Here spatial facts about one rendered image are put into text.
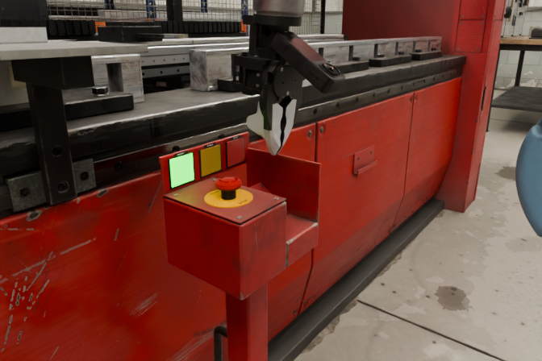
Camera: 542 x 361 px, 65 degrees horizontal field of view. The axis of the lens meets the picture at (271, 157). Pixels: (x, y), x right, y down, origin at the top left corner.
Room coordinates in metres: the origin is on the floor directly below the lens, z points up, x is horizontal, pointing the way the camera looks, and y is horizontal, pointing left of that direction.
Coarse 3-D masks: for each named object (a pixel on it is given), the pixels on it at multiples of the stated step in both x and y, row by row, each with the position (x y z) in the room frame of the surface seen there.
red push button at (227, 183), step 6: (216, 180) 0.58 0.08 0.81; (222, 180) 0.58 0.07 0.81; (228, 180) 0.58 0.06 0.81; (234, 180) 0.58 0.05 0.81; (240, 180) 0.58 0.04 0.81; (216, 186) 0.57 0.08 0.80; (222, 186) 0.56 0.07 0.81; (228, 186) 0.56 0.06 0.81; (234, 186) 0.57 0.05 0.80; (222, 192) 0.58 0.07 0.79; (228, 192) 0.57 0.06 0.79; (234, 192) 0.58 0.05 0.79; (222, 198) 0.58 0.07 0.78; (228, 198) 0.57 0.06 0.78; (234, 198) 0.58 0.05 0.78
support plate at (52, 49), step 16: (0, 48) 0.48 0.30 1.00; (16, 48) 0.48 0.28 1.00; (32, 48) 0.48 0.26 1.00; (48, 48) 0.48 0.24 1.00; (64, 48) 0.49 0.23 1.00; (80, 48) 0.51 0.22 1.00; (96, 48) 0.52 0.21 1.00; (112, 48) 0.54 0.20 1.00; (128, 48) 0.56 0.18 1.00; (144, 48) 0.58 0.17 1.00
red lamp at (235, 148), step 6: (240, 138) 0.73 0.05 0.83; (228, 144) 0.70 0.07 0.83; (234, 144) 0.71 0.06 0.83; (240, 144) 0.73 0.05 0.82; (228, 150) 0.70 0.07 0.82; (234, 150) 0.71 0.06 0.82; (240, 150) 0.73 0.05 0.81; (228, 156) 0.70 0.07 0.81; (234, 156) 0.71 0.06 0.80; (240, 156) 0.73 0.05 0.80; (228, 162) 0.70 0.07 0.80; (234, 162) 0.71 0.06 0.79; (240, 162) 0.73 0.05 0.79
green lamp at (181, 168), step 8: (176, 160) 0.61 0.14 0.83; (184, 160) 0.62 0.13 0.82; (192, 160) 0.64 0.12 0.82; (176, 168) 0.61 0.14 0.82; (184, 168) 0.62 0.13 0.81; (192, 168) 0.64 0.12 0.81; (176, 176) 0.61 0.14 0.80; (184, 176) 0.62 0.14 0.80; (192, 176) 0.64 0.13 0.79; (176, 184) 0.61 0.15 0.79
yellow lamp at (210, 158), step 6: (204, 150) 0.66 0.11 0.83; (210, 150) 0.67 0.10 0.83; (216, 150) 0.68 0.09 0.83; (204, 156) 0.66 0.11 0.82; (210, 156) 0.67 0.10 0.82; (216, 156) 0.68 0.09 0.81; (204, 162) 0.66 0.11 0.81; (210, 162) 0.67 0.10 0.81; (216, 162) 0.68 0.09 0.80; (204, 168) 0.66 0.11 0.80; (210, 168) 0.67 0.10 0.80; (216, 168) 0.68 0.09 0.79; (204, 174) 0.66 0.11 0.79
